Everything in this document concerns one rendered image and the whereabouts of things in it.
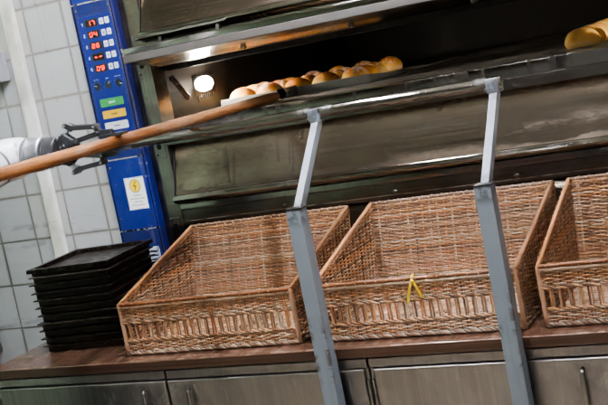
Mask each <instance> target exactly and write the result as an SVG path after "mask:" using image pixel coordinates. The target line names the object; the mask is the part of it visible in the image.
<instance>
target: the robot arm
mask: <svg viewBox="0 0 608 405"><path fill-rule="evenodd" d="M62 128H63V133H62V134H60V135H59V136H57V137H48V136H40V137H28V138H22V137H13V138H7V139H2V140H0V167H1V166H5V165H10V164H14V163H17V162H21V161H24V160H27V159H31V158H35V157H37V156H41V155H47V154H50V153H54V152H57V151H61V150H64V149H67V148H71V147H74V146H80V145H81V144H80V143H81V142H84V141H86V140H89V139H92V138H94V137H98V138H104V137H114V136H119V135H124V134H127V133H128V131H127V130H124V131H119V132H114V130H113V128H109V129H101V128H100V124H99V123H95V124H79V125H74V124H72V123H65V124H62ZM87 129H93V130H94V132H93V133H90V134H88V135H85V136H83V137H78V138H76V137H73V136H72V135H70V134H68V133H69V132H72V130H87ZM130 148H131V146H120V147H117V148H114V149H110V150H108V151H104V152H101V153H98V154H95V155H89V156H86V157H87V158H99V159H100V160H99V161H97V162H94V163H90V164H86V165H76V164H75V163H76V162H77V161H78V159H77V160H73V161H70V162H67V163H64V164H60V165H67V166H70V167H71V169H72V172H71V173H72V174H73V175H76V174H80V173H81V172H82V171H84V170H86V169H90V168H93V167H96V166H100V165H105V164H107V163H108V160H107V158H108V157H110V156H115V155H118V154H119V153H118V151H122V150H127V149H130ZM60 165H56V166H60ZM52 168H54V166H52V167H49V168H45V169H43V170H40V171H36V172H34V173H38V172H42V171H45V170H48V169H52ZM30 174H31V173H30ZM27 175H29V174H24V175H21V176H18V177H15V178H12V179H8V180H5V181H3V182H0V188H1V187H2V186H4V185H6V184H9V183H11V182H13V181H16V180H19V179H22V178H24V177H26V176H27Z"/></svg>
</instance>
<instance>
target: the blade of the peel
mask: <svg viewBox="0 0 608 405"><path fill-rule="evenodd" d="M402 72H405V71H392V72H381V73H369V74H364V75H359V76H354V77H349V78H344V79H339V80H329V81H324V82H319V83H314V84H309V85H304V86H298V87H297V90H298V95H302V94H308V93H312V92H318V91H323V90H328V89H337V88H343V87H348V86H353V85H358V84H364V83H368V82H373V81H376V80H381V79H383V78H387V77H390V76H393V75H395V74H399V73H402ZM275 91H276V92H277V90H274V91H269V92H264V93H259V94H254V95H249V96H244V97H239V98H234V99H225V100H221V104H222V106H225V105H229V104H232V103H235V102H239V101H242V100H246V99H251V98H255V97H259V96H261V95H265V94H269V93H272V92H275Z"/></svg>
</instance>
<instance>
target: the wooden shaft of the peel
mask: <svg viewBox="0 0 608 405"><path fill-rule="evenodd" d="M279 99H280V94H279V93H278V92H276V91H275V92H272V93H269V94H265V95H261V96H259V97H255V98H251V99H246V100H242V101H239V102H235V103H232V104H229V105H225V106H221V107H219V108H213V109H209V110H206V111H203V112H199V113H195V114H193V115H189V116H185V117H182V118H176V119H173V120H169V121H167V122H163V123H159V124H156V125H153V126H149V127H143V128H140V129H137V130H133V131H129V132H128V133H127V134H124V135H119V136H114V137H107V138H103V139H101V140H97V141H93V142H90V143H87V144H83V145H80V146H74V147H71V148H67V149H64V150H61V151H57V152H54V153H50V154H47V155H41V156H37V157H35V158H31V159H27V160H24V161H21V162H17V163H14V164H10V165H5V166H1V167H0V182H3V181H5V180H8V179H12V178H15V177H18V176H21V175H24V174H29V173H33V172H36V171H40V170H43V169H45V168H49V167H52V166H56V165H60V164H64V163H67V162H70V161H73V160H77V159H80V158H83V157H86V156H89V155H95V154H98V153H101V152H104V151H108V150H110V149H114V148H117V147H120V146H125V145H129V144H132V143H136V142H138V141H141V140H145V139H148V138H151V137H157V136H160V135H163V134H166V133H169V132H173V131H176V130H178V129H182V128H185V127H191V126H194V125H197V124H200V123H204V122H206V121H210V120H213V119H217V118H221V117H225V116H228V115H232V114H234V113H237V112H241V111H244V110H247V109H250V108H256V107H259V106H262V105H265V104H269V103H272V102H274V101H278V100H279Z"/></svg>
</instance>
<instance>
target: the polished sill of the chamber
mask: <svg viewBox="0 0 608 405"><path fill-rule="evenodd" d="M607 61H608V45H605V46H600V47H594V48H590V49H584V50H579V51H573V52H564V53H558V54H554V55H548V56H543V57H538V58H533V59H527V60H522V61H513V62H507V63H502V64H497V65H491V66H486V67H481V68H476V69H470V70H465V71H455V72H450V73H445V74H440V75H434V76H430V77H424V78H419V79H414V80H404V81H398V82H394V83H388V84H383V85H378V86H373V87H367V88H362V89H352V90H347V91H342V92H337V93H331V94H327V95H321V96H316V97H310V98H305V99H295V100H291V101H285V102H280V103H274V104H270V105H264V106H259V107H256V108H250V109H247V110H244V111H241V112H237V113H234V114H232V115H228V116H225V117H221V118H217V119H213V120H210V121H206V122H204V123H200V124H197V125H194V126H191V127H200V126H206V125H212V124H217V123H223V122H227V121H233V120H238V119H244V118H254V117H258V116H264V115H270V114H275V113H281V112H286V111H292V110H296V109H302V108H312V107H317V106H323V105H328V104H333V103H338V102H344V101H350V100H355V99H365V98H370V97H375V96H381V95H386V94H392V93H397V92H403V91H407V90H413V89H423V88H429V87H434V86H440V85H444V84H450V83H455V82H461V81H466V80H476V79H481V78H487V77H492V76H498V75H500V76H502V79H503V80H504V79H510V78H516V77H521V76H527V75H532V74H537V73H542V72H548V71H558V70H563V69H569V68H574V67H580V66H585V65H591V64H596V63H602V62H607ZM186 128H190V127H185V128H182V129H186Z"/></svg>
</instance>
